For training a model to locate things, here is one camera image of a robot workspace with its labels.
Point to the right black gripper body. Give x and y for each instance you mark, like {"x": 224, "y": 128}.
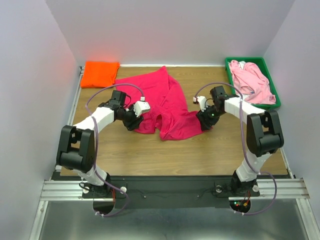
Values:
{"x": 211, "y": 114}

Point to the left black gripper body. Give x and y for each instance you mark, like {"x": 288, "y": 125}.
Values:
{"x": 128, "y": 117}

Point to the magenta t-shirt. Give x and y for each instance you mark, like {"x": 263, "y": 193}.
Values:
{"x": 168, "y": 106}

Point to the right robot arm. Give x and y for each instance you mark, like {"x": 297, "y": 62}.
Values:
{"x": 261, "y": 136}

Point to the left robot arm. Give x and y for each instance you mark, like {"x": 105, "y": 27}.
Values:
{"x": 77, "y": 147}

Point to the pink t-shirt in bin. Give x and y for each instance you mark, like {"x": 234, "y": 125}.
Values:
{"x": 252, "y": 83}

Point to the folded orange t-shirt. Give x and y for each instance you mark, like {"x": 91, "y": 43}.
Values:
{"x": 99, "y": 74}

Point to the white garment in bin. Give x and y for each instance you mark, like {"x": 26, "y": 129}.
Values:
{"x": 242, "y": 65}

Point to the green plastic bin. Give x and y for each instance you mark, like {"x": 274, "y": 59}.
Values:
{"x": 260, "y": 62}

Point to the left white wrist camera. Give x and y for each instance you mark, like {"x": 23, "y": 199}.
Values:
{"x": 141, "y": 107}

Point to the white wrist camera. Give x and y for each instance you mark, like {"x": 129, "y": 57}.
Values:
{"x": 201, "y": 101}
{"x": 141, "y": 107}

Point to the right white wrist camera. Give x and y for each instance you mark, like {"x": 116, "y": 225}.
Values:
{"x": 201, "y": 101}

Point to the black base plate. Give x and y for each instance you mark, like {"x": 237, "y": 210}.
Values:
{"x": 168, "y": 192}

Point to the aluminium frame rail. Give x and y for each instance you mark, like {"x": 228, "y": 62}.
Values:
{"x": 71, "y": 191}

